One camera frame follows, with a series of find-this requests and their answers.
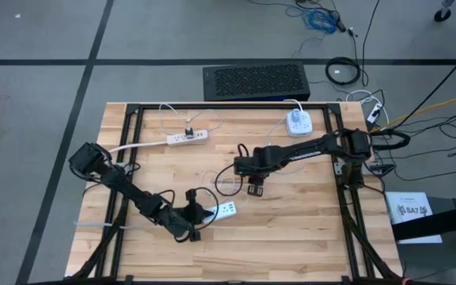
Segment thin black cable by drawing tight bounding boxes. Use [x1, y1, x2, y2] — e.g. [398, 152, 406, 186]
[393, 152, 456, 182]
[360, 0, 382, 87]
[400, 108, 456, 158]

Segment long black cable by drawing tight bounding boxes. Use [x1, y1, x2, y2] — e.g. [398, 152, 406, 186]
[392, 38, 456, 130]

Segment small white extension socket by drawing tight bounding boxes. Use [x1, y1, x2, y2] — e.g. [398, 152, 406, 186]
[366, 101, 384, 124]

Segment black perforated computer case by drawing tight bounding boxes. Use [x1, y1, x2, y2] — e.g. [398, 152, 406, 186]
[201, 60, 312, 103]

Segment white looped cable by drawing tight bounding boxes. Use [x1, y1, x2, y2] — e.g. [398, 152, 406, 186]
[344, 89, 390, 126]

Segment black crossbar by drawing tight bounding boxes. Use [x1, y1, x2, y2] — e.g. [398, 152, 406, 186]
[392, 202, 456, 241]

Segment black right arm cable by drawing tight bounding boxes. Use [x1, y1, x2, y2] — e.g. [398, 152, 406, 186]
[213, 142, 250, 198]

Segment blue cable bundle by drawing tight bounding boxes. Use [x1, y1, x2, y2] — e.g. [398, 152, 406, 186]
[249, 0, 340, 59]

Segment black power adapter cable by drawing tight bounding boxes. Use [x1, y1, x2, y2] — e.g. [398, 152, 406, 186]
[294, 0, 359, 37]

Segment dark grey cart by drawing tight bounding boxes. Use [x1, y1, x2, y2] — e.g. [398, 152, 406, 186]
[386, 196, 456, 285]

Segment white printed paper sheet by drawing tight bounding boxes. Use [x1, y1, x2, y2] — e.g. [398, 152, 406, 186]
[384, 191, 443, 245]

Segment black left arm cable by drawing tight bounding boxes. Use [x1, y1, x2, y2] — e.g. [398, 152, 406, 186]
[154, 187, 221, 244]

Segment white square power strip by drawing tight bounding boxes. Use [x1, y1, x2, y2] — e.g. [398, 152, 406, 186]
[282, 98, 314, 139]

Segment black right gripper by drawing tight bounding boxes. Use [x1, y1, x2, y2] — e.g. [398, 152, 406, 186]
[234, 146, 277, 198]

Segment yellow cable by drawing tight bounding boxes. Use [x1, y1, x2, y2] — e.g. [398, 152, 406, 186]
[374, 89, 456, 131]

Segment black coiled cable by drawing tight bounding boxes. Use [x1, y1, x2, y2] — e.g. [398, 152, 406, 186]
[324, 55, 362, 86]

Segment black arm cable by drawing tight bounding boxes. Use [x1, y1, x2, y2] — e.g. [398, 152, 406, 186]
[154, 187, 221, 244]
[213, 142, 250, 198]

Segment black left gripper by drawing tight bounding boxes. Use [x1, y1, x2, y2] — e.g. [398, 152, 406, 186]
[168, 188, 216, 243]

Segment black caster wheel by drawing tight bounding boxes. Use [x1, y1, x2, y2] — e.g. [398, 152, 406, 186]
[432, 0, 453, 23]

